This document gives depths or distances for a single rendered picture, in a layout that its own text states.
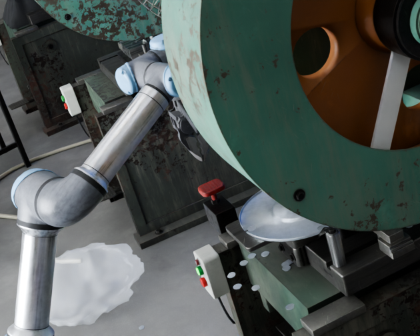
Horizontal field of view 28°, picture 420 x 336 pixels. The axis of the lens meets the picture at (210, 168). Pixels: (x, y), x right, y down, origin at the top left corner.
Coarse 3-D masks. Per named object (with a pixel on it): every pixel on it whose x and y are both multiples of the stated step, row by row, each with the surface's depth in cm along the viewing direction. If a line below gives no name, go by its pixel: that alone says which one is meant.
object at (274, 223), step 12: (264, 192) 217; (252, 204) 213; (264, 204) 212; (276, 204) 209; (240, 216) 209; (252, 216) 208; (264, 216) 207; (276, 216) 204; (288, 216) 202; (300, 216) 201; (264, 228) 202; (276, 228) 200; (288, 228) 199; (300, 228) 198; (312, 228) 196; (264, 240) 197; (276, 240) 195; (288, 240) 194
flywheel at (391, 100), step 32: (320, 0) 144; (352, 0) 147; (384, 0) 141; (416, 0) 138; (352, 32) 149; (384, 32) 142; (416, 32) 139; (352, 64) 151; (384, 64) 154; (416, 64) 157; (320, 96) 151; (352, 96) 154; (384, 96) 150; (352, 128) 156; (384, 128) 152; (416, 128) 162
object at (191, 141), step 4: (192, 136) 226; (188, 140) 225; (192, 140) 226; (196, 140) 226; (188, 144) 226; (192, 144) 226; (196, 144) 227; (192, 148) 226; (196, 148) 227; (192, 152) 227; (196, 152) 227; (196, 156) 228; (200, 156) 228; (200, 160) 230
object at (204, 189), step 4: (212, 180) 236; (216, 180) 235; (220, 180) 234; (204, 184) 235; (208, 184) 234; (212, 184) 234; (216, 184) 233; (220, 184) 232; (224, 184) 232; (200, 188) 233; (204, 188) 233; (208, 188) 232; (212, 188) 232; (216, 188) 231; (220, 188) 231; (224, 188) 232; (200, 192) 232; (204, 192) 231; (208, 192) 230; (212, 192) 231; (216, 192) 231; (204, 196) 231; (208, 196) 231; (212, 196) 234; (216, 196) 234
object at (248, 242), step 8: (232, 224) 208; (240, 224) 207; (232, 232) 204; (240, 232) 204; (240, 240) 200; (248, 240) 199; (256, 240) 198; (296, 240) 203; (304, 240) 204; (312, 240) 205; (248, 248) 196; (256, 248) 197; (280, 248) 211; (288, 248) 208; (296, 248) 204; (304, 248) 206; (288, 256) 211; (296, 256) 205; (304, 256) 206; (296, 264) 207; (304, 264) 207
